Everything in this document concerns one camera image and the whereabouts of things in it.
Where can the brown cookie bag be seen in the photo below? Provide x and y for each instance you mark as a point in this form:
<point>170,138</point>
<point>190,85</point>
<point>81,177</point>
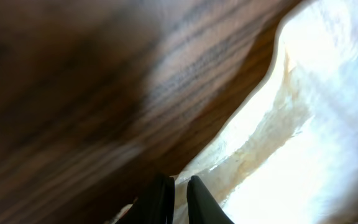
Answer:
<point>289,154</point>

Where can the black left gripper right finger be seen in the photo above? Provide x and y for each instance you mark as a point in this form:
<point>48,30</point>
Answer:
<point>202,207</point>

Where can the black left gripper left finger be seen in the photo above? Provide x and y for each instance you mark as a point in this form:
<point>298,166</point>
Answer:
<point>155,205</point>

